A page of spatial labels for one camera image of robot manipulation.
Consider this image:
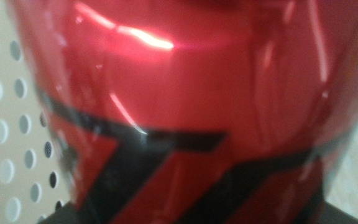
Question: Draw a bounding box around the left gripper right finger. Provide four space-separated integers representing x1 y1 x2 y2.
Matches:
317 202 358 224

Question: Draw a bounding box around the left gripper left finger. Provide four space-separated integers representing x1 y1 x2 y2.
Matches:
37 200 85 224

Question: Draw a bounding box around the red soda can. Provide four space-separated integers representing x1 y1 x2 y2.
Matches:
6 0 358 224

